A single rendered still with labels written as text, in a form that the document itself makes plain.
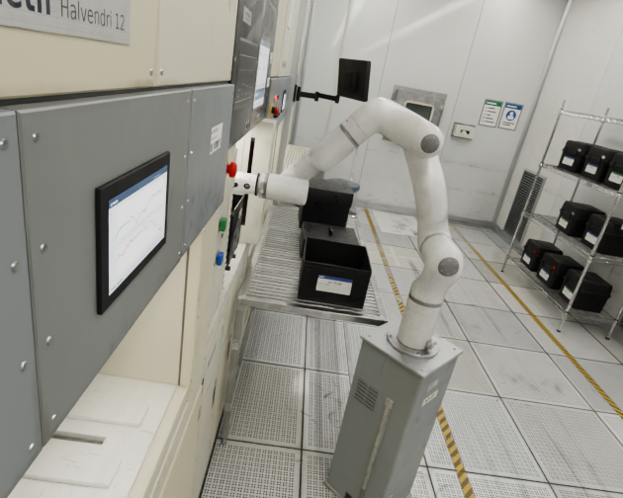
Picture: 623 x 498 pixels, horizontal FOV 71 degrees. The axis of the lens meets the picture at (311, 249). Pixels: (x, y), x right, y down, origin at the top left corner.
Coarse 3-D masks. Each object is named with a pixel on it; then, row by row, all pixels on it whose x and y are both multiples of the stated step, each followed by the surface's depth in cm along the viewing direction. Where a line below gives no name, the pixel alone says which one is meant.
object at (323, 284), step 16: (320, 240) 197; (304, 256) 175; (320, 256) 200; (336, 256) 199; (352, 256) 199; (368, 256) 187; (304, 272) 173; (320, 272) 173; (336, 272) 172; (352, 272) 172; (368, 272) 172; (304, 288) 175; (320, 288) 175; (336, 288) 175; (352, 288) 175; (336, 304) 178; (352, 304) 178
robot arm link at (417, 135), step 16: (368, 112) 128; (384, 112) 128; (400, 112) 128; (352, 128) 130; (368, 128) 130; (384, 128) 130; (400, 128) 127; (416, 128) 124; (432, 128) 123; (400, 144) 128; (416, 144) 124; (432, 144) 123
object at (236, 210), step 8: (232, 200) 153; (240, 200) 148; (232, 208) 155; (240, 208) 149; (232, 216) 134; (240, 216) 153; (232, 224) 136; (240, 224) 156; (232, 232) 139; (232, 240) 142; (232, 248) 145; (232, 256) 156
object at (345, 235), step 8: (304, 224) 233; (312, 224) 236; (320, 224) 238; (304, 232) 222; (312, 232) 224; (320, 232) 226; (328, 232) 228; (336, 232) 230; (344, 232) 232; (352, 232) 235; (304, 240) 214; (336, 240) 219; (344, 240) 221; (352, 240) 223
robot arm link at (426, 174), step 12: (408, 156) 140; (408, 168) 141; (420, 168) 137; (432, 168) 136; (420, 180) 136; (432, 180) 135; (444, 180) 137; (420, 192) 137; (432, 192) 135; (444, 192) 137; (420, 204) 139; (432, 204) 137; (444, 204) 138; (420, 216) 142; (432, 216) 139; (444, 216) 141; (420, 228) 148; (432, 228) 147; (444, 228) 148; (420, 240) 151
